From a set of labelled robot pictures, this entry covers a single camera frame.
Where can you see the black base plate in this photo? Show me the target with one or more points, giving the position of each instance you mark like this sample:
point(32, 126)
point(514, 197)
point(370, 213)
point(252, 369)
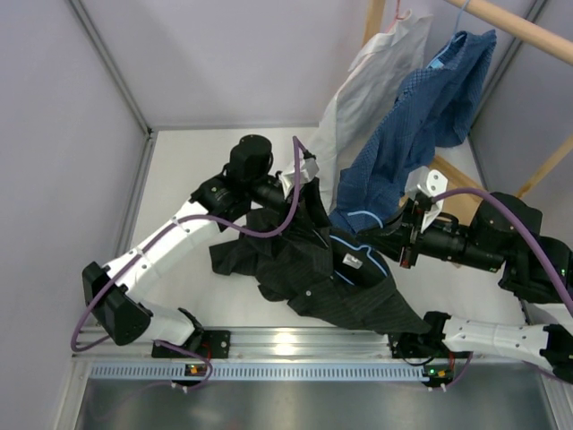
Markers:
point(206, 343)
point(409, 345)

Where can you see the black pinstripe shirt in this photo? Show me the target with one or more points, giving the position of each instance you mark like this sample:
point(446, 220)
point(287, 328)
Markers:
point(318, 277)

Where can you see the aluminium mounting rail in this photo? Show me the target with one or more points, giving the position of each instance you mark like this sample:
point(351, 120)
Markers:
point(309, 342)

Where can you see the blue hanger holding blue shirt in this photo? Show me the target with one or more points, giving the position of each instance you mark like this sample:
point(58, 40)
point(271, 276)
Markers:
point(436, 62)

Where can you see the grey slotted cable duct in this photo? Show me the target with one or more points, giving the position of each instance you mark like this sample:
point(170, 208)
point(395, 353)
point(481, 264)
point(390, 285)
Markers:
point(293, 372)

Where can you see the pink wire hanger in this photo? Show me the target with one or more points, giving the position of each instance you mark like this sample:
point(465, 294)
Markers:
point(399, 15)

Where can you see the blue checked shirt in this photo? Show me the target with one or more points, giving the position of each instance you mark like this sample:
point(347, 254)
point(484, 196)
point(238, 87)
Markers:
point(434, 108)

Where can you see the light blue wire hanger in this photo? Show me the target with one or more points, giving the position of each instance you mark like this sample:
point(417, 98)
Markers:
point(364, 249)

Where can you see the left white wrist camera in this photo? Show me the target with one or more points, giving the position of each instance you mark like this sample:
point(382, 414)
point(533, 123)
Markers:
point(307, 171)

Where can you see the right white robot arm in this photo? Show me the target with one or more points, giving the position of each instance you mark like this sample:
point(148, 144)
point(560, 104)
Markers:
point(503, 236)

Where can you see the white shirt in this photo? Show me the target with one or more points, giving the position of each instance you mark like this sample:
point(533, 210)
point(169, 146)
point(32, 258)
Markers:
point(365, 97)

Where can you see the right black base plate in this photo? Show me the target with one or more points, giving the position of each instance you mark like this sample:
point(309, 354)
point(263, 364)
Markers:
point(409, 345)

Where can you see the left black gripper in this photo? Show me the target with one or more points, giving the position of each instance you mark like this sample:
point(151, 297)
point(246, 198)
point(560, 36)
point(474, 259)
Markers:
point(286, 202)

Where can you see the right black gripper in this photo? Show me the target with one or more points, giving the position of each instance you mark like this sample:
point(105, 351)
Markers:
point(417, 221)

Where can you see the wooden clothes rack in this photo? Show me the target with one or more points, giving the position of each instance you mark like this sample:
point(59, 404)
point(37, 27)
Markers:
point(523, 30)

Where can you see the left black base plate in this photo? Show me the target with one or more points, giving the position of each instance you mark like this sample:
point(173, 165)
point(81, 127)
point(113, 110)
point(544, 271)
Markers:
point(206, 343)

